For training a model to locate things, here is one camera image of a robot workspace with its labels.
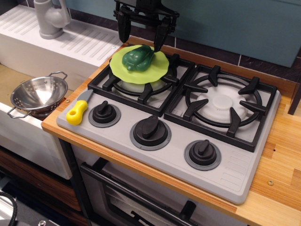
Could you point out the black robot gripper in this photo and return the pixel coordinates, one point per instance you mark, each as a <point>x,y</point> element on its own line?
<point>146,12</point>

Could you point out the green toy bell pepper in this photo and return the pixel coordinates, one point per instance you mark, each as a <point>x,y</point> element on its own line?
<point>138,59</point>

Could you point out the light green plastic plate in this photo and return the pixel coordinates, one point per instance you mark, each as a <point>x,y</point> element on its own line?
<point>158,68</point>

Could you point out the white left burner disc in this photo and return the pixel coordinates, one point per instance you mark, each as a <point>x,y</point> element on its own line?
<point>132,89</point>

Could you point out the white burner disc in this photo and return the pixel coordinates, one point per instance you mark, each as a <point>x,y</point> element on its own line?
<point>220,101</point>
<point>132,89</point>

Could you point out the white toy sink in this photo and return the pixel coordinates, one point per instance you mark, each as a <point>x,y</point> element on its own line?
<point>78,52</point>

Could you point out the left black burner grate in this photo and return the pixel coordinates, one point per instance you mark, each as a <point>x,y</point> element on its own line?
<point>178,71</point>

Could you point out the black burner grate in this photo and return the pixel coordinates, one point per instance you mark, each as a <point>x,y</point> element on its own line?
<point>178,71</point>
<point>262,101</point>

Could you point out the grey toy faucet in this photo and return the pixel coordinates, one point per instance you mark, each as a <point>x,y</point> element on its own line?
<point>51,20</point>

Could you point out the left black stove knob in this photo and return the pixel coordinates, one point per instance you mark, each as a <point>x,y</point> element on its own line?
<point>104,115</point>

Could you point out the black stove knob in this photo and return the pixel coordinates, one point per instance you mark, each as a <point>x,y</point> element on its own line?
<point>104,115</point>
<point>150,134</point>
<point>202,155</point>

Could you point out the white right burner disc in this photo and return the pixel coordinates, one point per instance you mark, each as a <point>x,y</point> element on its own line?
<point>220,101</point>

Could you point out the middle black stove knob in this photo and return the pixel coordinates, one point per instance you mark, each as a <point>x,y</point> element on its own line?
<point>150,134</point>

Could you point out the right black burner grate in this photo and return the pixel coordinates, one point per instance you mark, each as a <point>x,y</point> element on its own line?
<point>262,101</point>

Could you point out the steel colander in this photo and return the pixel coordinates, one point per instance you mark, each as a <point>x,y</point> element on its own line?
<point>40,96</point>

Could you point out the right black stove knob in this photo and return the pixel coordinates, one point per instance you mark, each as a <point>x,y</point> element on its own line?
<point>202,155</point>

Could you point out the grey toy stove top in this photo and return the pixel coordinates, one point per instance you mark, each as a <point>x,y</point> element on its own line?
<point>231,180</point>

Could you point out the toy oven door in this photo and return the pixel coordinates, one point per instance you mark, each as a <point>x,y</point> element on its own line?
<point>129,199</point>

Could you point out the yellow handled toy knife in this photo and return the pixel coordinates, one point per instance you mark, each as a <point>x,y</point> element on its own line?
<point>75,115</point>

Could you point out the black oven door handle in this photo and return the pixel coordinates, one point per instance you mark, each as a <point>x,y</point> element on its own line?
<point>130,193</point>

